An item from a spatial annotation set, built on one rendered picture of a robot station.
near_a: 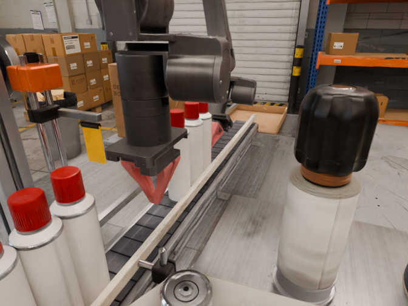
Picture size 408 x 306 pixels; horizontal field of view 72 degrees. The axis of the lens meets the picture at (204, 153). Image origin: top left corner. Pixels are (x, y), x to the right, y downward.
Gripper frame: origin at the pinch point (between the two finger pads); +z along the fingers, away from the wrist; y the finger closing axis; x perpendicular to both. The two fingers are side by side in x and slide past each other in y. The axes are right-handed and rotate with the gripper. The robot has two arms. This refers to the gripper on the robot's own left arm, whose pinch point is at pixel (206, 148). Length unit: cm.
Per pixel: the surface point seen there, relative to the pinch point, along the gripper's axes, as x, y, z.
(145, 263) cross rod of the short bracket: -28.0, 5.5, 26.4
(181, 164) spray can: -16.4, 1.7, 8.5
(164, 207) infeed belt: -12.7, -1.3, 17.8
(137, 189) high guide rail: -22.6, -2.8, 15.7
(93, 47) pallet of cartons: 207, -282, -175
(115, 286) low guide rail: -32.3, 4.1, 29.5
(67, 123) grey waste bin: 132, -196, -37
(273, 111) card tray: 65, 6, -41
